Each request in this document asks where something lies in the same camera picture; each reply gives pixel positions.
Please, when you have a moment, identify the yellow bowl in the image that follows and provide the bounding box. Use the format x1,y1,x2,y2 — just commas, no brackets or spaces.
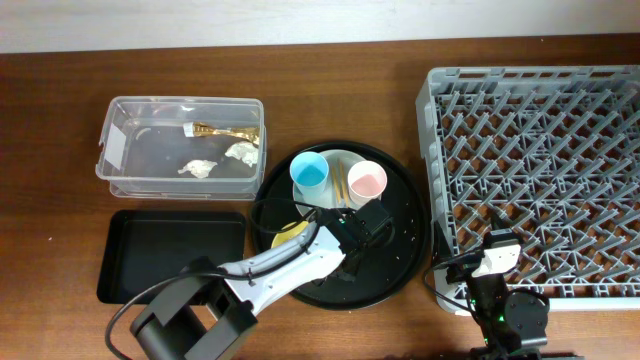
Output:
271,221,309,248

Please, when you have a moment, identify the light blue plastic cup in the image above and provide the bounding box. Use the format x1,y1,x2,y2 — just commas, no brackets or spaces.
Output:
289,151,329,197

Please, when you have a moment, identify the gold snack wrapper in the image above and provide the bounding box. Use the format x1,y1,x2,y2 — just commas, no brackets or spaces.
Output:
183,122,260,145

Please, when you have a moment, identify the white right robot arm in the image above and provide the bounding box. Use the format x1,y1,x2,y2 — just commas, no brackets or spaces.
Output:
432,245,550,360

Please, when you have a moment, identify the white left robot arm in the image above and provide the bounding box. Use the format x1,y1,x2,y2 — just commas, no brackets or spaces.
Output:
130,200,394,360

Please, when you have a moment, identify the grey dishwasher rack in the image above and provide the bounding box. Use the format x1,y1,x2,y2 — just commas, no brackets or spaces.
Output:
416,65,639,311

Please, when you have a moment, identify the clear plastic waste bin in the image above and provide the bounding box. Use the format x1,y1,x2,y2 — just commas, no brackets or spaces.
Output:
96,96,267,201

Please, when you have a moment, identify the pink plastic cup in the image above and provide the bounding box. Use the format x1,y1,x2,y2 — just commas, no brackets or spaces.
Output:
347,160,388,206

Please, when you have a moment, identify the light grey round plate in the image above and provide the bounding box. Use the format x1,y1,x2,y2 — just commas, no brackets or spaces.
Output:
292,149,366,213

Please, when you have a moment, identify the round black tray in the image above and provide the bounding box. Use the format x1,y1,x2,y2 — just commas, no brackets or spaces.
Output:
256,141,432,310

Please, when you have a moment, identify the wooden chopstick right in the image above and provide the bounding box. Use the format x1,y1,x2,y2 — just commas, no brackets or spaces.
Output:
338,160,350,208

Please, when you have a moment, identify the wooden chopstick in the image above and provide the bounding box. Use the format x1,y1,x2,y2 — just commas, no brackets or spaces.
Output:
338,160,350,208
330,166,342,206

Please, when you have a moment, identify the wooden chopstick left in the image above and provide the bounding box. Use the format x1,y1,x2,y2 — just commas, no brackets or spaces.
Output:
330,166,342,206

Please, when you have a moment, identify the crumpled white tissue right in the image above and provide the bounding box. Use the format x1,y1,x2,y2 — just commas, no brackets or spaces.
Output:
225,141,259,167

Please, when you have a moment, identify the crumpled white tissue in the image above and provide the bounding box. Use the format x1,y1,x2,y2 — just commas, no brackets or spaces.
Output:
178,160,218,179
225,141,259,167

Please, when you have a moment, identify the crumpled white tissue left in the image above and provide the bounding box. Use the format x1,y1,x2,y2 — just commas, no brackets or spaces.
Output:
178,160,218,179

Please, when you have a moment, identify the black rectangular tray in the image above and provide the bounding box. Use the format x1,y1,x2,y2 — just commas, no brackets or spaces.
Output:
96,210,246,304

